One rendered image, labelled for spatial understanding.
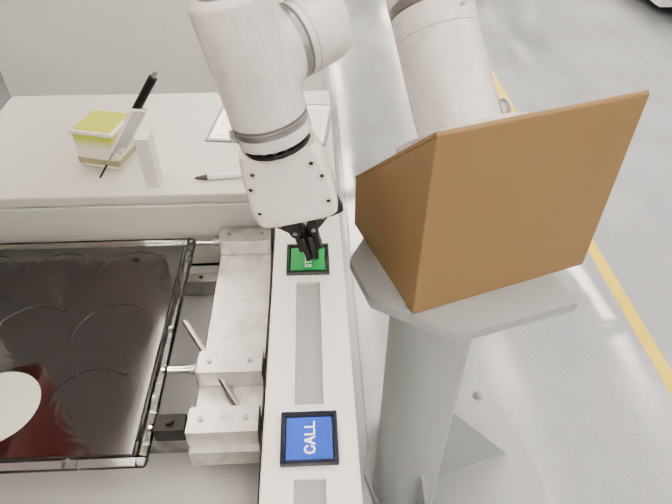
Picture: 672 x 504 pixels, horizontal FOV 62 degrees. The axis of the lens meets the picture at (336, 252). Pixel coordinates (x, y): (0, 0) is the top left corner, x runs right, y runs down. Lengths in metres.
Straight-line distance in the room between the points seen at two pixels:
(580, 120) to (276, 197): 0.41
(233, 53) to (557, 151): 0.46
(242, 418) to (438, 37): 0.54
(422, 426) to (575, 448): 0.68
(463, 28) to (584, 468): 1.30
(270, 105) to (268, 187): 0.11
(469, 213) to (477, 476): 1.01
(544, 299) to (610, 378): 1.07
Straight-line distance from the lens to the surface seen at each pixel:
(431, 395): 1.13
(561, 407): 1.87
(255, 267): 0.86
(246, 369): 0.70
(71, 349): 0.79
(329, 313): 0.68
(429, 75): 0.80
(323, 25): 0.59
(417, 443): 1.28
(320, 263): 0.74
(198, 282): 0.90
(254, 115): 0.58
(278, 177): 0.63
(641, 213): 2.73
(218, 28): 0.55
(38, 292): 0.89
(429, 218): 0.75
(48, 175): 1.01
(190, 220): 0.91
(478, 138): 0.72
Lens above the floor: 1.46
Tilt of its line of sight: 41 degrees down
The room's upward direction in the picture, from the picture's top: straight up
